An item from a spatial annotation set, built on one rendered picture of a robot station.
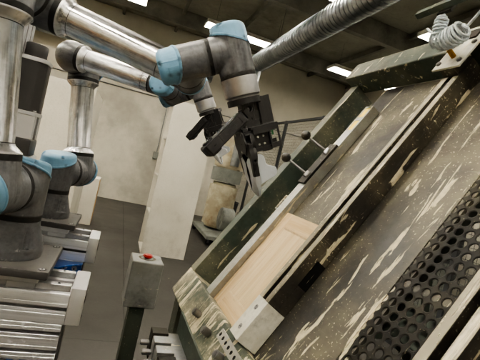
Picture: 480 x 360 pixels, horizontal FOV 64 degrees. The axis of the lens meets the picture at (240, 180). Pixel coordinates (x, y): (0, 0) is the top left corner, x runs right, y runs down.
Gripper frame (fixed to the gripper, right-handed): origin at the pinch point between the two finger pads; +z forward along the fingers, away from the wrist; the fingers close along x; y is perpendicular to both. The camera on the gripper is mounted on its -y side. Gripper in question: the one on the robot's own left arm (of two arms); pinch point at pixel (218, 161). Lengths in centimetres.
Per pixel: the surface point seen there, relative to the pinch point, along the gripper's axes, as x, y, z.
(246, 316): -52, 16, 36
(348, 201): -31, 47, 17
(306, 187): 0.1, 30.3, 18.3
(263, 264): -25.7, 14.6, 34.4
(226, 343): -55, 9, 42
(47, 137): 115, -189, -44
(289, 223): -13.4, 23.8, 26.4
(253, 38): 575, -104, -129
